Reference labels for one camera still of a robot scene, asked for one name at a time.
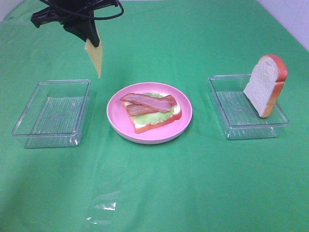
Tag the dark red bacon strip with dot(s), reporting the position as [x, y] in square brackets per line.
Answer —
[136, 110]

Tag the bread slice on plate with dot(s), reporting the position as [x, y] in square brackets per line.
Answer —
[143, 128]

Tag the clear plastic tray left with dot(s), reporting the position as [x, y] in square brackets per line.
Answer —
[54, 115]

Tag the green lettuce leaf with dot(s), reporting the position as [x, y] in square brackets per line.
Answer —
[158, 117]

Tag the green tablecloth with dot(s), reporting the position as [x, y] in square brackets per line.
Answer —
[198, 182]

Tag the yellow cheese slice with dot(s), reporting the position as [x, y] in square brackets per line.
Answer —
[95, 53]

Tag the clear plastic film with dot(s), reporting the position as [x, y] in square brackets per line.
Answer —
[104, 197]

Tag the pink plate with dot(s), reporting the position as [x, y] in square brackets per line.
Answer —
[121, 123]

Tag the clear plastic tray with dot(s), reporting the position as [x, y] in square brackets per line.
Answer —
[54, 115]
[237, 116]

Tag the pink bacon strip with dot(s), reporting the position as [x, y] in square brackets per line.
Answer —
[160, 104]

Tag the bread slice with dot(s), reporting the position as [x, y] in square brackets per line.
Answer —
[143, 128]
[266, 83]

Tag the clear plastic tray right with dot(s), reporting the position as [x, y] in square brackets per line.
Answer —
[237, 116]

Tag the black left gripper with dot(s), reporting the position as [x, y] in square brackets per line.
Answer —
[65, 10]

